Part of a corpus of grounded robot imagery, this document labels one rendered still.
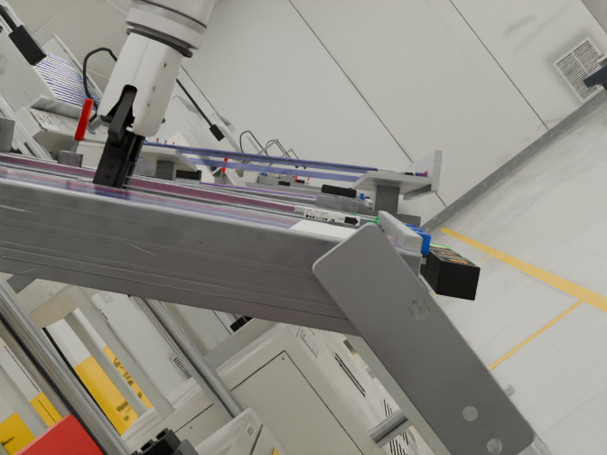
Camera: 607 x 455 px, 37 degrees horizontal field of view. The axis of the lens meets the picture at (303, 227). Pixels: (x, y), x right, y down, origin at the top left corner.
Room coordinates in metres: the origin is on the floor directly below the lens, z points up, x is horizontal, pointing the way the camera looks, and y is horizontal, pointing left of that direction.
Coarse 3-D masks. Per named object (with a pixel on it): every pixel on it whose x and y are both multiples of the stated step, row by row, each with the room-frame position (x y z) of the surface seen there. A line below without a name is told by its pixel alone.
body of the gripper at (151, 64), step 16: (128, 32) 0.96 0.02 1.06; (144, 32) 0.94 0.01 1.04; (128, 48) 0.94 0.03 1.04; (144, 48) 0.93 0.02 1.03; (160, 48) 0.94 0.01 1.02; (176, 48) 0.95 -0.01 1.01; (128, 64) 0.93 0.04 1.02; (144, 64) 0.93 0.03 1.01; (160, 64) 0.94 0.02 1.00; (176, 64) 0.98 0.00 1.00; (112, 80) 0.94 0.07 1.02; (128, 80) 0.93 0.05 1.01; (144, 80) 0.93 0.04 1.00; (160, 80) 0.95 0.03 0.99; (112, 96) 0.93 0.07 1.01; (144, 96) 0.93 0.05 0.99; (160, 96) 0.96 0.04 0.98; (112, 112) 0.97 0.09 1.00; (144, 112) 0.94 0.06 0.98; (160, 112) 0.99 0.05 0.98; (144, 128) 0.96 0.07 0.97
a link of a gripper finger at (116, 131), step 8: (128, 88) 0.94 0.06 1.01; (136, 88) 0.94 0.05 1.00; (128, 96) 0.94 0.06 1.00; (120, 104) 0.94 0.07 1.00; (128, 104) 0.94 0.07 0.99; (120, 112) 0.93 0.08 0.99; (128, 112) 0.94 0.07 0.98; (112, 120) 0.93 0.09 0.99; (120, 120) 0.93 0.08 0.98; (112, 128) 0.93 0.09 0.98; (120, 128) 0.93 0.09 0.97; (112, 136) 0.93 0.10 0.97; (120, 136) 0.94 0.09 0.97
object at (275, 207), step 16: (0, 160) 0.99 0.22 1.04; (16, 160) 0.99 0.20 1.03; (32, 160) 0.99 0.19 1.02; (80, 176) 0.98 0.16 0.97; (128, 176) 0.98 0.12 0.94; (176, 192) 0.98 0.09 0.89; (192, 192) 0.98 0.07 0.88; (208, 192) 0.98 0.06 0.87; (256, 208) 0.97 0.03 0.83; (272, 208) 0.97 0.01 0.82; (288, 208) 0.97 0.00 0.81; (304, 208) 0.97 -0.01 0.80
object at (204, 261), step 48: (0, 192) 0.61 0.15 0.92; (48, 192) 0.61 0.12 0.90; (0, 240) 0.61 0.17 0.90; (48, 240) 0.61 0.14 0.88; (96, 240) 0.61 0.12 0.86; (144, 240) 0.61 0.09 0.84; (192, 240) 0.60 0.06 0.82; (240, 240) 0.60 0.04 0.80; (288, 240) 0.60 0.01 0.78; (336, 240) 0.60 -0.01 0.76; (96, 288) 0.61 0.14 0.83; (144, 288) 0.61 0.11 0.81; (192, 288) 0.61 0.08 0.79; (240, 288) 0.60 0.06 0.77; (288, 288) 0.60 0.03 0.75
